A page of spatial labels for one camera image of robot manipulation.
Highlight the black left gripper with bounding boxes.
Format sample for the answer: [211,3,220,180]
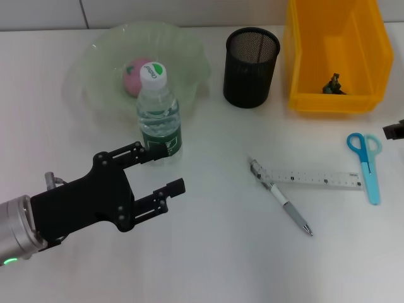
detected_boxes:
[30,141,187,251]

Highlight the blue teal scissors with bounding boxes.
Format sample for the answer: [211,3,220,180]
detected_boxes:
[346,132,383,206]

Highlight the clear green-label water bottle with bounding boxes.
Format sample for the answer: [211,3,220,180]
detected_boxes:
[136,61,184,167]

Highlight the clear plastic ruler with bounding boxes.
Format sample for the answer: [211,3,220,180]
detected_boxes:
[263,169,365,192]

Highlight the pink toy peach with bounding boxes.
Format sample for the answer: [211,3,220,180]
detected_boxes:
[122,57,150,97]

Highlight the translucent green fruit plate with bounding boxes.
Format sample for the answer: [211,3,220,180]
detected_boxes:
[64,21,212,121]

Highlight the white grey ballpoint pen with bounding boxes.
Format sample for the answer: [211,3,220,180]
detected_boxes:
[249,157,314,237]

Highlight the black mesh pen holder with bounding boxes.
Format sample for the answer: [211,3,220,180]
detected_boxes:
[223,27,281,109]

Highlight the yellow plastic bin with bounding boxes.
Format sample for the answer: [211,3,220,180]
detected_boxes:
[282,0,395,114]

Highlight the silver cable connector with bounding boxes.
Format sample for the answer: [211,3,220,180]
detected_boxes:
[44,171,69,190]

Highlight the black plug cable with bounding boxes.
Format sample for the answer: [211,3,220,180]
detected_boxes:
[37,235,67,253]

